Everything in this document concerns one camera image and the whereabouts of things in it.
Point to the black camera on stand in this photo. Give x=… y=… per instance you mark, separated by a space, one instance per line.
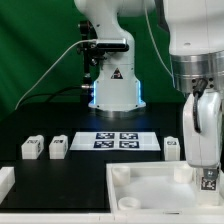
x=95 y=52

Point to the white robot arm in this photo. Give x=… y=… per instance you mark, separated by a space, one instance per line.
x=196 y=51

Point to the white square tabletop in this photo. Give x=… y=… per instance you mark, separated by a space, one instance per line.
x=156 y=188

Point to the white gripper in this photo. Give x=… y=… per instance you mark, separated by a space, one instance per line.
x=203 y=150

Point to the white fiducial tag sheet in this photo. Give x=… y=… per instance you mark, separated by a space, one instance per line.
x=134 y=141

